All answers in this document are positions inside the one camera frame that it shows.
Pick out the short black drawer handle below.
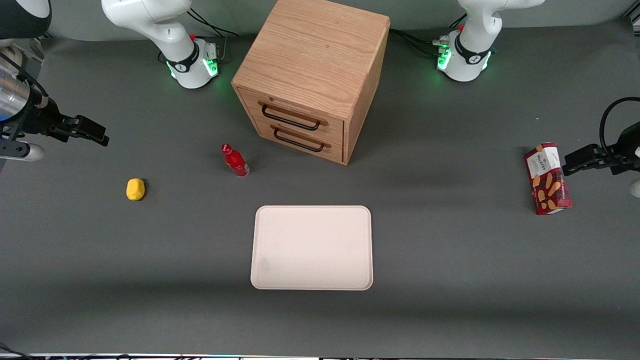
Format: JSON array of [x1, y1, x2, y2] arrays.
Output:
[[270, 125, 332, 153]]

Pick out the red coke bottle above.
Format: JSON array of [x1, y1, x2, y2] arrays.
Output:
[[221, 143, 250, 178]]

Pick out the long black drawer handle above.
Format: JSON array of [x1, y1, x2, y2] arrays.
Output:
[[258, 101, 329, 132]]

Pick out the black arm base cables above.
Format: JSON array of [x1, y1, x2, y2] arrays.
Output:
[[390, 14, 468, 57], [186, 7, 241, 63]]

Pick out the red cookie box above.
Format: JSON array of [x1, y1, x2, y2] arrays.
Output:
[[524, 142, 573, 216]]

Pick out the black looped gripper cable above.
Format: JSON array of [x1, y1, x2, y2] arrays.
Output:
[[599, 97, 640, 157]]

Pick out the wooden two-drawer cabinet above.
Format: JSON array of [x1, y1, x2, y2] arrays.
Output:
[[231, 0, 391, 166]]

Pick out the beige rectangular tray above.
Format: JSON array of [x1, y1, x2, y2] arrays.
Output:
[[250, 205, 374, 291]]

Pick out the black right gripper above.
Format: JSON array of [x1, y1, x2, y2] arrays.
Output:
[[10, 92, 110, 148]]

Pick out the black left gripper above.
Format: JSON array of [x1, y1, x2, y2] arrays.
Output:
[[563, 122, 640, 177]]

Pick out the yellow lemon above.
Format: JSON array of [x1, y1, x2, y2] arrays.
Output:
[[126, 178, 146, 202]]

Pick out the black right arm base cables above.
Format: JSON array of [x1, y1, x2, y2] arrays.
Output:
[[186, 7, 241, 63]]

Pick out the black left arm base cables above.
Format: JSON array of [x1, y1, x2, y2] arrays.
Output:
[[390, 14, 468, 57]]

